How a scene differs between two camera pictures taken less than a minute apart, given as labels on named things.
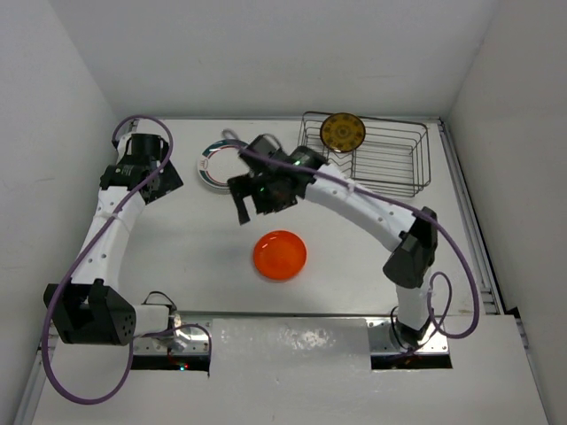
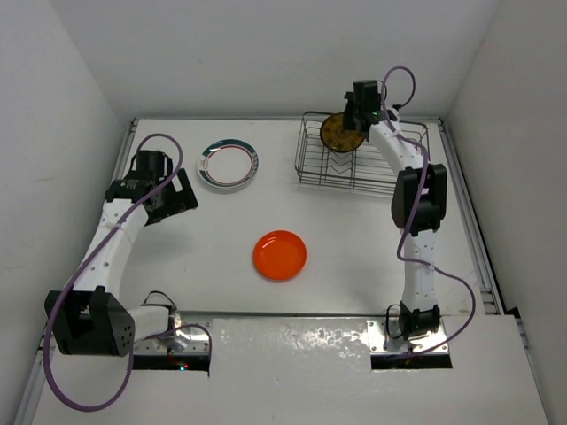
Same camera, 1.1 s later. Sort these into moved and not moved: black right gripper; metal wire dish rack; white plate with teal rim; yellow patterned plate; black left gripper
Moved: black right gripper; black left gripper
Not moved: yellow patterned plate; metal wire dish rack; white plate with teal rim
